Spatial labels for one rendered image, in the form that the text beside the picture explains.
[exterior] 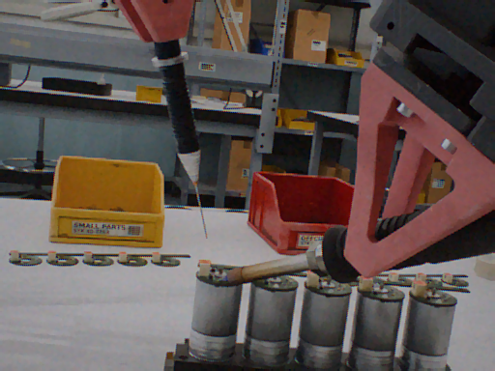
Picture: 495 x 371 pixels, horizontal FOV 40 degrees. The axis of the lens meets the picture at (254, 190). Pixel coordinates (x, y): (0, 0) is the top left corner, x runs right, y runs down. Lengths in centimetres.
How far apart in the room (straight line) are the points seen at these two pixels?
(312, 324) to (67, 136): 443
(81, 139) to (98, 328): 432
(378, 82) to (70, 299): 30
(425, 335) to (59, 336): 21
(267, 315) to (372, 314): 5
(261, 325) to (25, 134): 444
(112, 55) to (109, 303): 214
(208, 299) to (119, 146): 442
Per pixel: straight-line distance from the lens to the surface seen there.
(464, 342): 51
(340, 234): 29
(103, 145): 475
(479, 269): 69
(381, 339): 36
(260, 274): 32
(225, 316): 35
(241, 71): 266
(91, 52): 259
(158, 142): 478
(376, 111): 25
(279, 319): 35
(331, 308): 35
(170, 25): 30
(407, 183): 29
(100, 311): 47
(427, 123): 23
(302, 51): 452
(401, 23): 22
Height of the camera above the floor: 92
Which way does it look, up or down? 10 degrees down
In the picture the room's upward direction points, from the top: 7 degrees clockwise
